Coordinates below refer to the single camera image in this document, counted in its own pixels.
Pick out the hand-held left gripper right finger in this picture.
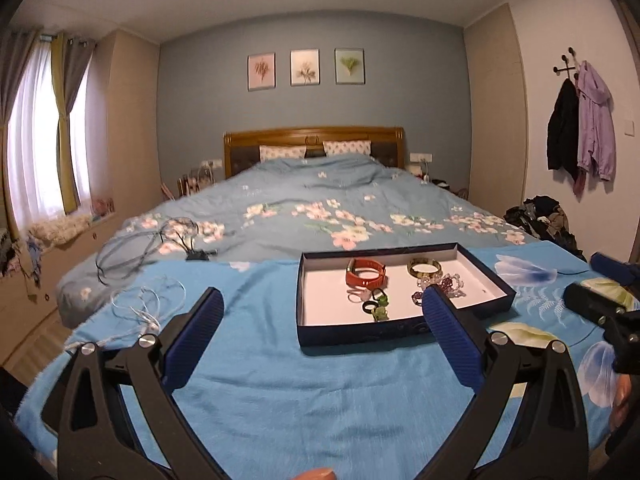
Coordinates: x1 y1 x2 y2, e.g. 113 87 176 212
420 285 591 480

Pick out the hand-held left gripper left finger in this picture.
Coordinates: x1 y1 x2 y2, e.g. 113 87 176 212
57 287 225 480

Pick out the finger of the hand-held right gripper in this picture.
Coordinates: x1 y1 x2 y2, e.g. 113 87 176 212
590 252 640 286
564 282 640 328

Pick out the purple bead bracelet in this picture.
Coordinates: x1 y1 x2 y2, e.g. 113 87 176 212
411 281 467 307

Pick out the clear bead bracelet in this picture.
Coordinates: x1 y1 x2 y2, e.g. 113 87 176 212
417 272 466 293

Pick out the navy box with white inside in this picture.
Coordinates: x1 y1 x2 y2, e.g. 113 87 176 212
296 242 517 348

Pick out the person's right hand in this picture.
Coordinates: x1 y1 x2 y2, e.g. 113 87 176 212
611 372 640 433

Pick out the tortoiseshell bangle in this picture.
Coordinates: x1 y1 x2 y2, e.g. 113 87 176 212
407 256 443 278

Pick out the pile of dark clothes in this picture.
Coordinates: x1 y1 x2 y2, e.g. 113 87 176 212
502 195 583 261

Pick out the orange smartwatch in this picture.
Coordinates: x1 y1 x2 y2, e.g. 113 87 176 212
345 257 388 292

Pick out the light blue flower-print blanket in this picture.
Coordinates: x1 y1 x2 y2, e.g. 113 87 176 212
15 240 640 480

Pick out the purple jacket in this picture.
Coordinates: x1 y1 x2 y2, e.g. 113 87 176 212
572 60 617 198

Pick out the black jacket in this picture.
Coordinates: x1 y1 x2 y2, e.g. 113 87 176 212
546 77 581 181

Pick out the cluttered bedside table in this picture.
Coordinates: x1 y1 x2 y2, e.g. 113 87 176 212
177 169 221 196
415 162 471 196

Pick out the beige window seat cabinet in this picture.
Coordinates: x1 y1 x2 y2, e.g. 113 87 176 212
0 210 126 361

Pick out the fluffy cream cushion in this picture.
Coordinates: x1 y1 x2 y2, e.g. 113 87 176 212
27 214 93 248

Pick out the blue floral duvet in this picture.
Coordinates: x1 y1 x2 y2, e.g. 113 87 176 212
56 154 543 326

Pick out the patterned cloth pile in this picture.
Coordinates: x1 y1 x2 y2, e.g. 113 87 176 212
0 227 43 306

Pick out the beige wardrobe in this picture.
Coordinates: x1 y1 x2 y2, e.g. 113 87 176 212
462 2 528 218
90 29 166 221

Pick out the dotted white pillow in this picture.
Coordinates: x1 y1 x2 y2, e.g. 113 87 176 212
259 144 307 160
322 140 372 157

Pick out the wooden headboard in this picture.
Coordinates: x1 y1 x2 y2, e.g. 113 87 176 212
223 126 405 179

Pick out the white sheer curtain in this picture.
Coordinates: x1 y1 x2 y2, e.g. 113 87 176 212
5 45 91 226

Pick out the grey and yellow curtain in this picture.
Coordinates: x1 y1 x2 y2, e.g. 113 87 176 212
50 32 96 216
0 30 41 241

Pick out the framed pink plant picture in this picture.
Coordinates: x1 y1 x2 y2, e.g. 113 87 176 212
247 52 277 92

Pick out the framed beige plant picture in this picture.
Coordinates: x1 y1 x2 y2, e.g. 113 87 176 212
290 49 321 87

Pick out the framed green plant picture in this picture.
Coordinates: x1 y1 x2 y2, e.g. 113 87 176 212
334 48 366 85

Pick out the white thin cable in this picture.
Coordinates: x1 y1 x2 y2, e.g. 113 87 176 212
110 275 186 341

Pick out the black cable bundle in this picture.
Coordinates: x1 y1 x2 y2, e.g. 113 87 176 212
95 216 221 286

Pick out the black wall coat rack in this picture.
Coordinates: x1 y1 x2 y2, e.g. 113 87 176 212
552 47 581 81

